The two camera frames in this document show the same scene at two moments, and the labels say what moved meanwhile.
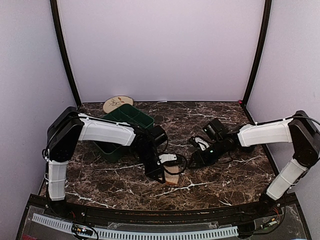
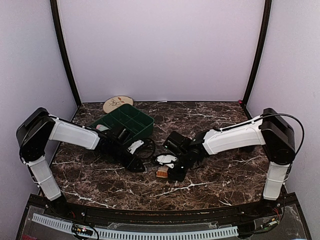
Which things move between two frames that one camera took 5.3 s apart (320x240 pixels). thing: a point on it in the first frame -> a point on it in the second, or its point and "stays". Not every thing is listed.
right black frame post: [267, 8] stays
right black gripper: [201, 160] -> [172, 175]
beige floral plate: [113, 102] stays
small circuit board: [82, 229] stays
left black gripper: [153, 173] -> [131, 164]
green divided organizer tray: [128, 113] stays
